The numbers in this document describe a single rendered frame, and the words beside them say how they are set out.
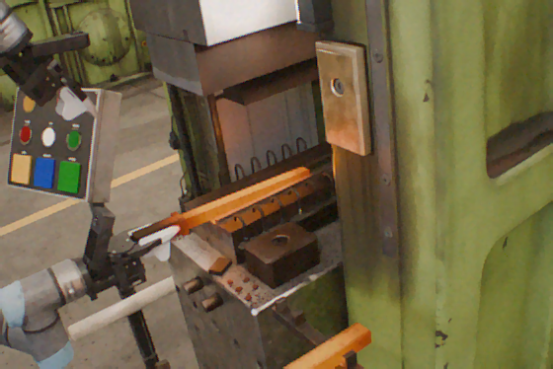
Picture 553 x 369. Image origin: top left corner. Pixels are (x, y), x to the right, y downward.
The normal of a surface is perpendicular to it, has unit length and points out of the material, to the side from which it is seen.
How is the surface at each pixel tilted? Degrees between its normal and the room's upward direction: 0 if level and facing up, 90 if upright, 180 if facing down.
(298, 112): 90
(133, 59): 90
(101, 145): 90
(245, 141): 90
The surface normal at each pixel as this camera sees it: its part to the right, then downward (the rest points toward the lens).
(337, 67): -0.81, 0.37
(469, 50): 0.58, 0.29
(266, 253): -0.14, -0.87
